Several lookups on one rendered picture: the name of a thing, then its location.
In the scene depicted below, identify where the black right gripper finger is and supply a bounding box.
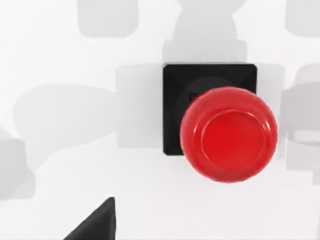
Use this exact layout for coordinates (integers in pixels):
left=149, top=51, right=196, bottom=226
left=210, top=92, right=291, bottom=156
left=62, top=196, right=117, bottom=240

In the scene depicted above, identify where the red push button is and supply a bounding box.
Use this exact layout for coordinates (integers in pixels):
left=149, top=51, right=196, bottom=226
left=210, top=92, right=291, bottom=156
left=179, top=86, right=279, bottom=185

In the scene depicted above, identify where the black square button base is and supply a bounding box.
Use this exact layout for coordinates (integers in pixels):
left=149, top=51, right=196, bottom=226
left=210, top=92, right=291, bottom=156
left=162, top=63, right=258, bottom=156

